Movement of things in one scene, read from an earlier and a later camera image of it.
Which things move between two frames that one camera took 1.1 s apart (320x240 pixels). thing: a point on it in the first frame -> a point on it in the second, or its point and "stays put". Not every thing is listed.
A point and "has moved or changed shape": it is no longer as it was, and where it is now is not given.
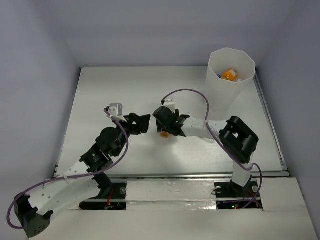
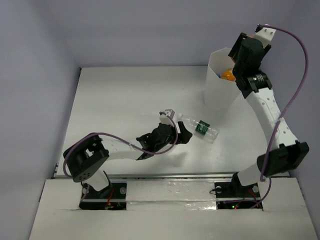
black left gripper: (135, 122) -> (175, 133)
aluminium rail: (283, 174) stays put
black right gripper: (161, 127) -> (235, 50)
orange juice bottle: (164, 134) has moved or changed shape
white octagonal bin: (229, 73) stays put
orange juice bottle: (230, 74) stays put
